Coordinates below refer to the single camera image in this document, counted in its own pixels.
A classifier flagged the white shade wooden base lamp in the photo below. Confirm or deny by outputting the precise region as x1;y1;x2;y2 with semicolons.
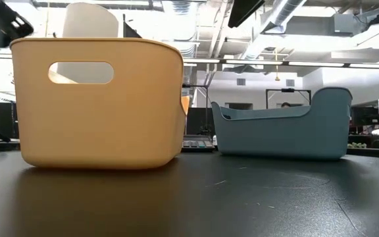
56;2;120;84

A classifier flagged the black monitor screen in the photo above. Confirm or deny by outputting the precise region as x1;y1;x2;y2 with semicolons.
186;107;216;136

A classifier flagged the blue plastic bin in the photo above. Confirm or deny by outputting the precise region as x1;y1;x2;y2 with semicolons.
211;86;354;162

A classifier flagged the black desk calculator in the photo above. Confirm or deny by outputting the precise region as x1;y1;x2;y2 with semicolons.
180;134;216;153

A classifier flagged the yellow plastic bin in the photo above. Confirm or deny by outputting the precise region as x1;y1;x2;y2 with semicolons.
9;36;191;171

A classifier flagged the black background camera frame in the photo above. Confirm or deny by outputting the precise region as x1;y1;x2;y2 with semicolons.
265;88;313;107

